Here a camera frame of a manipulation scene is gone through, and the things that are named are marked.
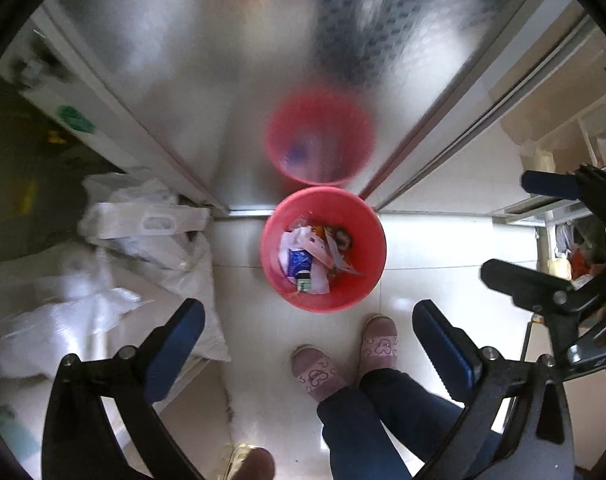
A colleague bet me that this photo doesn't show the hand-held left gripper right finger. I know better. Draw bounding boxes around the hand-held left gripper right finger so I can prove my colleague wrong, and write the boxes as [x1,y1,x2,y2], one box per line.
[411,299,576,480]

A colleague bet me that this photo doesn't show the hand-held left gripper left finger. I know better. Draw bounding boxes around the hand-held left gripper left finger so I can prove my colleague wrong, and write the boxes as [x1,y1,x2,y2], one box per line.
[40,298,207,480]

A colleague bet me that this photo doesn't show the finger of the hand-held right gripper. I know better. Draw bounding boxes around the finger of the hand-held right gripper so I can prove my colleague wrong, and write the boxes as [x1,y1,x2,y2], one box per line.
[520,164,606,232]
[480,258,606,357]

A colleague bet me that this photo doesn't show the red plastic bin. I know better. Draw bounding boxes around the red plastic bin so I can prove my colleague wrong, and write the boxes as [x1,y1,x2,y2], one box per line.
[260,186,388,315]

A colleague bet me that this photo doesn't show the blue and white packet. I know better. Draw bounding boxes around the blue and white packet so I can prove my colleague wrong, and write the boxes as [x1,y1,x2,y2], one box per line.
[287,247,313,280]

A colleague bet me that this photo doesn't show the white storage shelf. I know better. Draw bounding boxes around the white storage shelf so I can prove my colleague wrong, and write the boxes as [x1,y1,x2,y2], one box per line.
[488,67,606,321]

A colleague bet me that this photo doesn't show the orange bag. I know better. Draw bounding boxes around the orange bag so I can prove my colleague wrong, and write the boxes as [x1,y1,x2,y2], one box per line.
[570,250,596,281]

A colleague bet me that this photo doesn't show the pink right slipper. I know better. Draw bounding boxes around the pink right slipper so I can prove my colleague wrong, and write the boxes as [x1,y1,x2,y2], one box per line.
[359,314,400,376]

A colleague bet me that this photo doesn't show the person's right leg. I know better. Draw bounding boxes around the person's right leg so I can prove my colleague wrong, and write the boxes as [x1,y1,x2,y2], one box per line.
[359,367,504,480]

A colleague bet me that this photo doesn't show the person's leg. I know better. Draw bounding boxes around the person's leg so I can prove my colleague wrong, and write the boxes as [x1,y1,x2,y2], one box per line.
[317,385,414,480]
[359,367,504,480]

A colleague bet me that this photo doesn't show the person's left leg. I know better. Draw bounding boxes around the person's left leg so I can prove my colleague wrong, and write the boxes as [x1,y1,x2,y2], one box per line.
[317,385,414,480]

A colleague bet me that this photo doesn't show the white woven sack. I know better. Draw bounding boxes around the white woven sack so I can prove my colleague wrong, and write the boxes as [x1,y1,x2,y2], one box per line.
[0,240,231,381]

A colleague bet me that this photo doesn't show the white plastic bag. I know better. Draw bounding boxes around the white plastic bag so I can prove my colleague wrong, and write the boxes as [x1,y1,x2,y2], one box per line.
[80,172,211,271]

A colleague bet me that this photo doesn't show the blurred brown object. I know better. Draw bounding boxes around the blurred brown object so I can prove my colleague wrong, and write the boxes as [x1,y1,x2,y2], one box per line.
[218,442,276,480]

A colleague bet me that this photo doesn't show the white paper strips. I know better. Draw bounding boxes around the white paper strips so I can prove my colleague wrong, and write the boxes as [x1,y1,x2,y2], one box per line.
[310,230,366,278]

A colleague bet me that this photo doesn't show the teal edged clear package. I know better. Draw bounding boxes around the teal edged clear package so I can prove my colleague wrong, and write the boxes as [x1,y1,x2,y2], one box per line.
[295,270,329,295]

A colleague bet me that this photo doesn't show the round dark scrap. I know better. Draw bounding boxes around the round dark scrap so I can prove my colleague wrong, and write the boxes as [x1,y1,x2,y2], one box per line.
[328,227,354,251]

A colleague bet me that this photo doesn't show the green sticker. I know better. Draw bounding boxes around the green sticker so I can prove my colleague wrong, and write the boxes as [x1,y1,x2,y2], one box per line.
[57,105,94,133]

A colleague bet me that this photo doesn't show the embossed metal door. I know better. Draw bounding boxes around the embossed metal door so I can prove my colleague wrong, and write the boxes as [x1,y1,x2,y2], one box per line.
[43,0,589,216]

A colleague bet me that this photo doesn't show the aluminium door frame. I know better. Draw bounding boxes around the aluminium door frame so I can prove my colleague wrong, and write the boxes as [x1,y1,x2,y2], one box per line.
[363,0,606,211]

